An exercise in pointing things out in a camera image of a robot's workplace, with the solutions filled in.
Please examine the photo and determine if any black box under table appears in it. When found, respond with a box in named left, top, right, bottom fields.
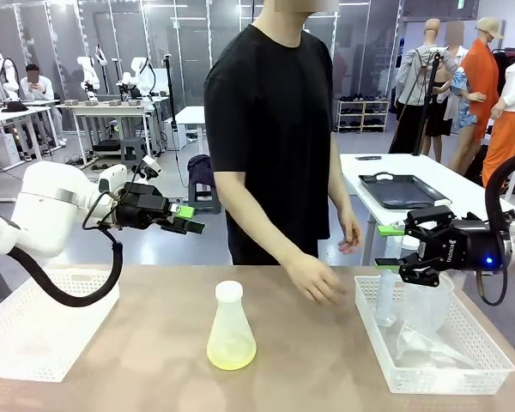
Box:
left=93, top=139, right=123, bottom=156

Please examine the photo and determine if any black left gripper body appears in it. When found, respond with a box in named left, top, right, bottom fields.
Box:
left=110, top=182, right=173, bottom=232

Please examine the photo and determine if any person's left forearm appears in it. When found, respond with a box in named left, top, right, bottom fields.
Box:
left=327, top=169, right=355, bottom=220

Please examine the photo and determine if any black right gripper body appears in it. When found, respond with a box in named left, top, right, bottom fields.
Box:
left=436, top=221, right=506, bottom=273

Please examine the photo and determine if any person in floral clothes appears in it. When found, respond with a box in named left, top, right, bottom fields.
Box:
left=442, top=21, right=478, bottom=132

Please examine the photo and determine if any seated person in white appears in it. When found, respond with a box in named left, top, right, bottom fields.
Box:
left=19, top=64, right=66, bottom=149

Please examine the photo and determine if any person's right hand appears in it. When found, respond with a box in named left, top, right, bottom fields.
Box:
left=285, top=252, right=343, bottom=308

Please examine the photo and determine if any person's left hand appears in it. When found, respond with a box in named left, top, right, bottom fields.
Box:
left=337, top=208, right=365, bottom=255

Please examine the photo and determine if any large white table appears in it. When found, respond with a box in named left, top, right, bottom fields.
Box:
left=339, top=153, right=515, bottom=266

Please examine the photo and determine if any mannequin in orange trousers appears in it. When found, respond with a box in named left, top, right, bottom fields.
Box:
left=482, top=41, right=515, bottom=195

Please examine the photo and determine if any white shoe rack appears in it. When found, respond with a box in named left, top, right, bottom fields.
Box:
left=335, top=97, right=391, bottom=133

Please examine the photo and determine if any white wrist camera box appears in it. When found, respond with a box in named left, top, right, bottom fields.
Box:
left=138, top=155, right=162, bottom=179

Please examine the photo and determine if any black corrugated cable hose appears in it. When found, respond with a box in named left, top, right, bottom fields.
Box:
left=7, top=227, right=124, bottom=309
left=484, top=149, right=515, bottom=236

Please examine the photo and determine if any dark bundled clothing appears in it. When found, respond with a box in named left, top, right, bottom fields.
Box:
left=187, top=154, right=218, bottom=190

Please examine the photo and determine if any person's right forearm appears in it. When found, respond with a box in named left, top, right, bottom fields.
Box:
left=214, top=171, right=317, bottom=276

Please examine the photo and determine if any mannequin in orange dress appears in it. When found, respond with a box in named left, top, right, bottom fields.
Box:
left=449, top=16, right=506, bottom=173

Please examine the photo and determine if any clear plastic graduated cylinder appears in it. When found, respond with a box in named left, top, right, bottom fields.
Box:
left=375, top=266, right=398, bottom=328

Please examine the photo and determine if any person in black T-shirt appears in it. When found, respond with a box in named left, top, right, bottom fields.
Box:
left=203, top=0, right=332, bottom=266

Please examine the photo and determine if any black upright pole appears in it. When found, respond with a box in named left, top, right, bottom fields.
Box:
left=161, top=53, right=179, bottom=151

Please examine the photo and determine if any long white work table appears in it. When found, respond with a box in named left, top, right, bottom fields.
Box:
left=64, top=99, right=161, bottom=171

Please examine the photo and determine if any clear plastic beaker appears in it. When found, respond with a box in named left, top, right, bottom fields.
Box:
left=393, top=274, right=455, bottom=341

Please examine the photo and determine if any grey plastic stool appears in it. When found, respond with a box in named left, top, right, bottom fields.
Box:
left=119, top=136, right=149, bottom=171

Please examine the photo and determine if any clear plastic funnel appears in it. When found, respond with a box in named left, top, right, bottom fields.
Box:
left=395, top=321, right=477, bottom=371

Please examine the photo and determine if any white round flask cap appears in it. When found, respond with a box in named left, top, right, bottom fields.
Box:
left=215, top=281, right=245, bottom=302

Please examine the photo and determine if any black camera tripod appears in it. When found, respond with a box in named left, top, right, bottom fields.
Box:
left=388, top=46, right=446, bottom=156

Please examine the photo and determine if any black rectangular tray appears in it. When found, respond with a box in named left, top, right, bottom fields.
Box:
left=359, top=172, right=452, bottom=210

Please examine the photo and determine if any white perforated plastic basket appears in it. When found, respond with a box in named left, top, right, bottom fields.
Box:
left=0, top=268, right=120, bottom=382
left=354, top=275, right=515, bottom=395

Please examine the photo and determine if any white office desk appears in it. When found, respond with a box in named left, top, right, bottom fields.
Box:
left=0, top=102, right=64, bottom=177

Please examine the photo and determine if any translucent conical flask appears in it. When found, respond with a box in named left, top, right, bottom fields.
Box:
left=206, top=281, right=258, bottom=371

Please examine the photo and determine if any small white square table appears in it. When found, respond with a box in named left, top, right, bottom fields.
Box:
left=165, top=106, right=207, bottom=152

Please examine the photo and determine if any mannequin in grey shirt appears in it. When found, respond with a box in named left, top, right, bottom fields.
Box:
left=395, top=17, right=451, bottom=161

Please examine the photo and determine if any grey step stool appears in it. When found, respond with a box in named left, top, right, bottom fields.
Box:
left=188, top=182, right=222, bottom=216

